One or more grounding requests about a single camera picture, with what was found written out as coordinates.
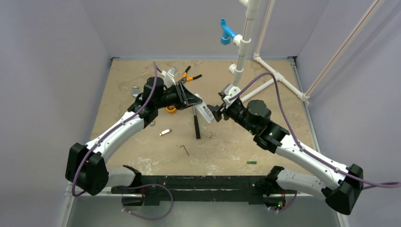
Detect white air conditioner remote control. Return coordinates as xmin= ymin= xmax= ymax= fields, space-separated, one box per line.
xmin=194 ymin=94 xmax=215 ymax=124

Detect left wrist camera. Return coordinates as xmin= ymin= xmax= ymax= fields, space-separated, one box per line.
xmin=161 ymin=67 xmax=178 ymax=88

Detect yellow tape measure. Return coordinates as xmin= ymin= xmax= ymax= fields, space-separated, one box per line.
xmin=166 ymin=106 xmax=177 ymax=114

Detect claw hammer black handle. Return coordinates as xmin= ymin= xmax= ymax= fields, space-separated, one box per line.
xmin=192 ymin=106 xmax=201 ymax=140

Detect orange black pliers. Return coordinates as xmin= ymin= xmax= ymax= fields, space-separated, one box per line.
xmin=178 ymin=66 xmax=202 ymax=83

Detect white pvc pipe frame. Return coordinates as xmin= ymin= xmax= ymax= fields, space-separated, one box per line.
xmin=228 ymin=0 xmax=386 ymax=104

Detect silver white battery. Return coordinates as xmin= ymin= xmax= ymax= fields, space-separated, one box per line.
xmin=159 ymin=129 xmax=172 ymax=136

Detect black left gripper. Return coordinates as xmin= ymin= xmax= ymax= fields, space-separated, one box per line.
xmin=155 ymin=81 xmax=202 ymax=111

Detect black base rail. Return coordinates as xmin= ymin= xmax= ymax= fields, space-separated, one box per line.
xmin=111 ymin=167 xmax=293 ymax=210

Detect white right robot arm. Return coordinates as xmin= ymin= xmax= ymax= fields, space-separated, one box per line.
xmin=207 ymin=100 xmax=363 ymax=215

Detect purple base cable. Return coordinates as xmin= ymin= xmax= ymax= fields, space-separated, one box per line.
xmin=121 ymin=183 xmax=174 ymax=221

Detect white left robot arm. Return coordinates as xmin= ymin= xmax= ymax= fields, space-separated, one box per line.
xmin=65 ymin=76 xmax=202 ymax=197

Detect blue pipe fitting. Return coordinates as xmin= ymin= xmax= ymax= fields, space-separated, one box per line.
xmin=220 ymin=19 xmax=237 ymax=45

